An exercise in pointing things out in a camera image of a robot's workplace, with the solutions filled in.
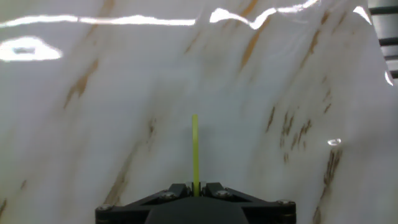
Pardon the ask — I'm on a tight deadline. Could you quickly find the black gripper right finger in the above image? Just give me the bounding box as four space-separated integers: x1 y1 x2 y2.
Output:
198 181 297 224

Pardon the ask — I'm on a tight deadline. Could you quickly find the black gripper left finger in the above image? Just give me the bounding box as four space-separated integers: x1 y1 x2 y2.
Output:
95 182 195 224

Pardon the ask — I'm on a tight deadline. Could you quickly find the yellow sponge brush green handle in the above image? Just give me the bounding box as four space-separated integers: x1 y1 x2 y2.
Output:
192 113 200 197

